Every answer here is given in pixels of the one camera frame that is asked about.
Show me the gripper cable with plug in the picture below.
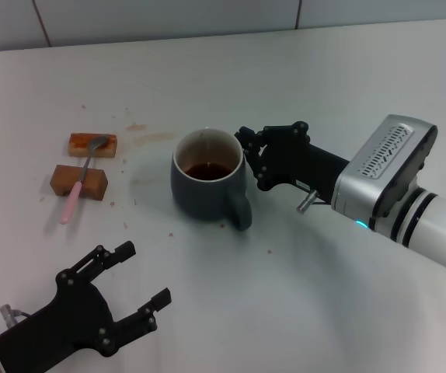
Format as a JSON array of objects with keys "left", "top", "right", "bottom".
[
  {"left": 295, "top": 189, "right": 331, "bottom": 214},
  {"left": 0, "top": 305, "right": 30, "bottom": 324}
]

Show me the left gripper cable with plug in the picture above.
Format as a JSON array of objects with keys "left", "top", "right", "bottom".
[{"left": 0, "top": 305, "right": 30, "bottom": 324}]

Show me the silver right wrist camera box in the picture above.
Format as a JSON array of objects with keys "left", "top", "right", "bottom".
[{"left": 347, "top": 113, "right": 438, "bottom": 221}]

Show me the dark brown arched wooden block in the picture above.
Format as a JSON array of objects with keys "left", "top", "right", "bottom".
[{"left": 49, "top": 164, "right": 110, "bottom": 201}]

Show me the light wooden block red stained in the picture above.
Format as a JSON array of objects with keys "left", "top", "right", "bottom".
[{"left": 67, "top": 132, "right": 118, "bottom": 159}]

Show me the pink handled metal spoon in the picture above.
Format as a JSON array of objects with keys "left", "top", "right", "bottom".
[{"left": 59, "top": 135, "right": 108, "bottom": 225}]

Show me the dark grey ceramic mug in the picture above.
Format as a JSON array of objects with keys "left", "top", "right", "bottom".
[{"left": 169, "top": 127, "right": 253, "bottom": 232}]

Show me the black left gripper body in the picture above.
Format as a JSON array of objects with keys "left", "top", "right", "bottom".
[{"left": 0, "top": 270, "right": 121, "bottom": 373}]

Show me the dark brown coffee liquid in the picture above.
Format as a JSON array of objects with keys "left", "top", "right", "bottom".
[{"left": 182, "top": 162, "right": 234, "bottom": 183}]

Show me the right gripper cable with plug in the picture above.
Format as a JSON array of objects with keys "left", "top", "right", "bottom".
[{"left": 295, "top": 189, "right": 331, "bottom": 214}]

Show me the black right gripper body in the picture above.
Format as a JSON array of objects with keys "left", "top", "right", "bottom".
[{"left": 263, "top": 120, "right": 350, "bottom": 206}]

